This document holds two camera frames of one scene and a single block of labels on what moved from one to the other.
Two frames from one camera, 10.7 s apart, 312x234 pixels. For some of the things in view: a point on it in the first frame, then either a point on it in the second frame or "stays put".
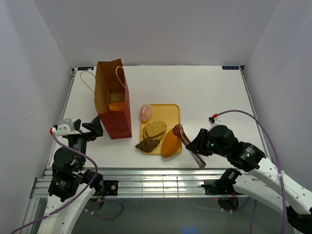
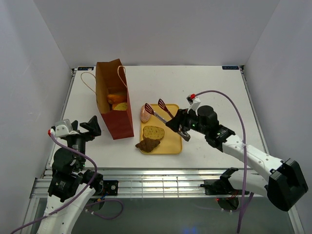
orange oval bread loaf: x=171 y=144 -> x=121 y=107
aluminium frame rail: x=145 y=182 stays put
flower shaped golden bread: x=117 y=106 -> x=114 y=98
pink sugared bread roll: x=146 y=112 stays put
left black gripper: x=95 y=126 stays put
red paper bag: x=110 y=87 stays put
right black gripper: x=197 y=144 -> x=180 y=119
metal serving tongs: x=178 y=129 -> x=161 y=103
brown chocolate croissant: x=147 y=145 stays put
